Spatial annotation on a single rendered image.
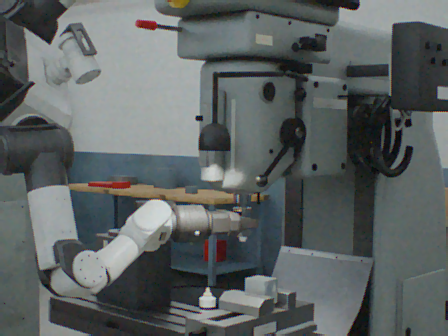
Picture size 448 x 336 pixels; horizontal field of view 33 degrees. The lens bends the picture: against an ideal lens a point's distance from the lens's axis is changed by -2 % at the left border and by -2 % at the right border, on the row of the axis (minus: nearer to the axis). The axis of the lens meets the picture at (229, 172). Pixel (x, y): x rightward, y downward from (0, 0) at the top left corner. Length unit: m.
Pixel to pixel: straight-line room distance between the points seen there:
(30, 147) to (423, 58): 0.93
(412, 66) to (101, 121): 7.28
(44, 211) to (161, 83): 6.65
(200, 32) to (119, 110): 6.91
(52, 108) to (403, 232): 1.03
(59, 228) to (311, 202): 0.87
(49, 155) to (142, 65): 6.83
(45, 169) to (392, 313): 1.05
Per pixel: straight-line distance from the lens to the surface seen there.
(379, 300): 2.17
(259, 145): 1.80
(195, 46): 1.85
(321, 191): 2.21
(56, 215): 1.63
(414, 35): 1.88
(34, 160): 1.66
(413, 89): 1.87
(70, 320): 2.29
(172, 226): 1.81
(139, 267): 2.15
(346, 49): 2.07
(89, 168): 9.13
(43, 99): 1.76
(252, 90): 1.79
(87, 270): 1.62
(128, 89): 8.62
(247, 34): 1.75
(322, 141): 1.96
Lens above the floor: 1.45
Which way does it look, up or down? 3 degrees down
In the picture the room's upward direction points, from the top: 1 degrees clockwise
